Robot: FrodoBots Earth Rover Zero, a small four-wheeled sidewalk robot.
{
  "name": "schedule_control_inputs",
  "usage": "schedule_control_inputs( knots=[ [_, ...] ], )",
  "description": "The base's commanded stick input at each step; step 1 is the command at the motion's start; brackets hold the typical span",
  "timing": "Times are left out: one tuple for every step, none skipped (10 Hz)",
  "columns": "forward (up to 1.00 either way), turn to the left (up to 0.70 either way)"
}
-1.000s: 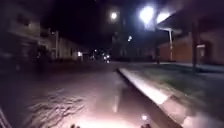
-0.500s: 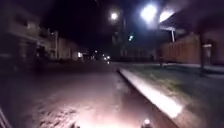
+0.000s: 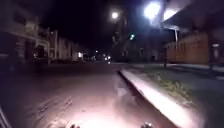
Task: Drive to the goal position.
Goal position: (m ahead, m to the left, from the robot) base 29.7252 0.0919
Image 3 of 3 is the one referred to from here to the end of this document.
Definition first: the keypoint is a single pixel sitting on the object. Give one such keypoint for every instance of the orange brick building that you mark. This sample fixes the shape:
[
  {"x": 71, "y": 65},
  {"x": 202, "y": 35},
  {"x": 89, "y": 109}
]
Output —
[{"x": 195, "y": 46}]

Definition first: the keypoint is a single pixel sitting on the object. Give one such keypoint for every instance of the grey pavement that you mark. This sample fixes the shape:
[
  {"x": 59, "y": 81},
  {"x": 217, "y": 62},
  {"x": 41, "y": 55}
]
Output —
[{"x": 200, "y": 71}]

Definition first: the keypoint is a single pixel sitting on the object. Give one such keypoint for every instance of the robot's own part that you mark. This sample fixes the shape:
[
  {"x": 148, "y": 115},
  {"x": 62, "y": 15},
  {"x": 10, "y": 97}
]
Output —
[
  {"x": 146, "y": 125},
  {"x": 74, "y": 126}
]

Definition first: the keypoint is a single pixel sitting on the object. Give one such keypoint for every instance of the pale concrete kerb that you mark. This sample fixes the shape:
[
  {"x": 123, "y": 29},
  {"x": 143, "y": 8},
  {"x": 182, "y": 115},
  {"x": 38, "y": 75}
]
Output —
[{"x": 156, "y": 96}]

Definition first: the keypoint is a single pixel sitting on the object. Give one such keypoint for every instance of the street lamp pole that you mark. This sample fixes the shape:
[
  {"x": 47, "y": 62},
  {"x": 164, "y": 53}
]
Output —
[{"x": 175, "y": 38}]

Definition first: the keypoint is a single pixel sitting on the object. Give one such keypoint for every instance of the row of pale buildings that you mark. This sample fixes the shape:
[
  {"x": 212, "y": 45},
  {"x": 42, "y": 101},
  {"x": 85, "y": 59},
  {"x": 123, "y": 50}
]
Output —
[{"x": 30, "y": 43}]

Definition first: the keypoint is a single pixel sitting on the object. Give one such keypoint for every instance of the grass strip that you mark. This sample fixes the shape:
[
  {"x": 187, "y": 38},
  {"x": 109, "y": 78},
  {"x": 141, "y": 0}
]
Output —
[{"x": 173, "y": 85}]

